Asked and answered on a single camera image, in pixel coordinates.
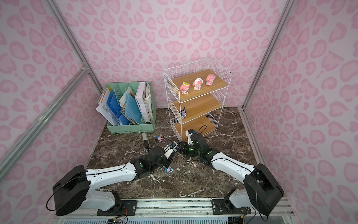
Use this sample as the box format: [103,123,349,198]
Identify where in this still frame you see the blue Doraemon figurine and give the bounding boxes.
[165,167,173,173]

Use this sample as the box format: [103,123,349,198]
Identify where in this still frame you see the small black Kuromi figurine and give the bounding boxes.
[180,107,186,119]

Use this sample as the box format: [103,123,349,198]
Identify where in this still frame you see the green hat pink figurine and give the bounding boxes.
[180,82,190,95]

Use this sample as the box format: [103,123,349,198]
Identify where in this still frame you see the white hood My Melody figurine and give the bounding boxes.
[193,78,203,91]

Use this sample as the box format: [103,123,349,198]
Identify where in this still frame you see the pink bow My Melody figurine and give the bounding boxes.
[206,74,216,86]

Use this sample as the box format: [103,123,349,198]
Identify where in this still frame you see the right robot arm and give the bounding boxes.
[178,129,284,216]

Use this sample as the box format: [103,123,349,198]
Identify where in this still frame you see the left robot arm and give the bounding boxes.
[52,145,175,216]

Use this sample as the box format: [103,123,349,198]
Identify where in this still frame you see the pink octopus blue hat figurine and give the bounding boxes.
[156,136,163,142]

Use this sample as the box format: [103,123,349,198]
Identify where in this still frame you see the beige black stapler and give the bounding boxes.
[142,132,151,150]

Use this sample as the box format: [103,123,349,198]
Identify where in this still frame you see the papers and folders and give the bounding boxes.
[95,82,154,126]

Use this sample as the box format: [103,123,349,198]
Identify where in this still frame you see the mint green file organizer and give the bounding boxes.
[96,80,157,134]

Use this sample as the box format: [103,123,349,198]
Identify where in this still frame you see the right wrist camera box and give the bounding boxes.
[185,129,196,145]

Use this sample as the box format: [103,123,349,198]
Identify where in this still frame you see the white wire wooden shelf rack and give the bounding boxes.
[163,58,233,141]

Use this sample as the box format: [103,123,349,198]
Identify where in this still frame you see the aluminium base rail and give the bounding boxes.
[52,197,298,224]

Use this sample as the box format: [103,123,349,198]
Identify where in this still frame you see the aluminium frame profile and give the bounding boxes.
[1,1,102,180]

